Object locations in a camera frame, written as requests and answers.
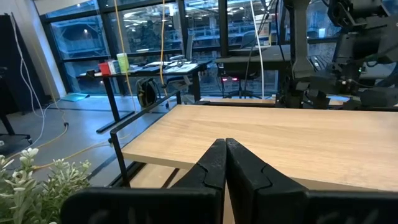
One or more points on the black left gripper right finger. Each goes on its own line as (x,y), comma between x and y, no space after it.
(248,180)

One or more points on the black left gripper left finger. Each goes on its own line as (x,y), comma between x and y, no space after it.
(205,174)

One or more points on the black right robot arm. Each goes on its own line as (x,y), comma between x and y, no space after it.
(357,46)

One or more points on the dark backpack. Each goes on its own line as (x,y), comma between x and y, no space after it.
(146,92)

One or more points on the office desk with light top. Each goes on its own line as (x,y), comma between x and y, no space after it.
(178,69)

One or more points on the black desk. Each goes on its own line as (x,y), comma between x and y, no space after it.
(255,57)

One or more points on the green canister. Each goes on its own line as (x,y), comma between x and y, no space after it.
(123,63)

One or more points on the pale blue box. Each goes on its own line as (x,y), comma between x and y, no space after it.
(114,66)

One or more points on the potted green plant white blossoms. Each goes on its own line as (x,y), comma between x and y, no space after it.
(62,177)

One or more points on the red box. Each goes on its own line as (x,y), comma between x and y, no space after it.
(104,68)

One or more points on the teal floor mat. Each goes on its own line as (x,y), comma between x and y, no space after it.
(74,97)

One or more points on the black cabinet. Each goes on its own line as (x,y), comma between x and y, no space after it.
(12,62)

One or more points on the black rig frame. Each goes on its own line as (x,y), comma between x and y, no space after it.
(299,46)

